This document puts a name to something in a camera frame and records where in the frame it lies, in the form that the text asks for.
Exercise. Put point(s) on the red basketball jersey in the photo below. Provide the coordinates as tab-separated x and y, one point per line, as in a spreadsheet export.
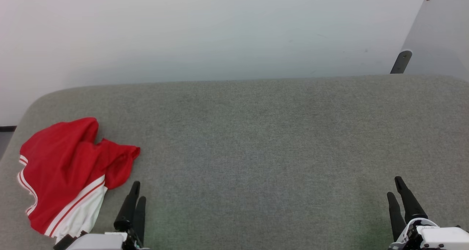
62	169

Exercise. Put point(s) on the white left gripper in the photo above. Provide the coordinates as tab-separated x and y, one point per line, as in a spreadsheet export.
102	242

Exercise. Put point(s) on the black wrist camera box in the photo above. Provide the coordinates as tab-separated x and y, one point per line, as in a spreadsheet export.
69	239

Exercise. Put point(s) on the black baseboard strip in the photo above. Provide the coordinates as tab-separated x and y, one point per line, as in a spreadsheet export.
7	129

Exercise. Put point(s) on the dark grey metal bracket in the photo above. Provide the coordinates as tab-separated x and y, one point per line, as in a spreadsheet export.
401	62

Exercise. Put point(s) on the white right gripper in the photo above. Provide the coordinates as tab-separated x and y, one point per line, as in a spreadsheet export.
439	239

